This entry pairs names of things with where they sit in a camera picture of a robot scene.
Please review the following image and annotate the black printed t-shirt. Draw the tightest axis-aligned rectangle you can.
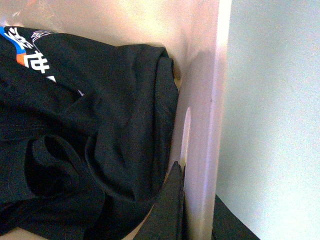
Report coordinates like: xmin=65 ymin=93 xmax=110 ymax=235
xmin=0 ymin=26 xmax=179 ymax=240

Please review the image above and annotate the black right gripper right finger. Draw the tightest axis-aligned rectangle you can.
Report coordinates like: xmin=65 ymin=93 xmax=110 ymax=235
xmin=211 ymin=195 xmax=259 ymax=240

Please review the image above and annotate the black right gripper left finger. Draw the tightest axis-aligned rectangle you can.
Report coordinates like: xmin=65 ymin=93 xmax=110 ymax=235
xmin=134 ymin=161 xmax=184 ymax=240

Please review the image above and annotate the beige plastic laundry hamper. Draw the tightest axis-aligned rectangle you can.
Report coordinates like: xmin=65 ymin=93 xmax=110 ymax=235
xmin=0 ymin=0 xmax=232 ymax=240

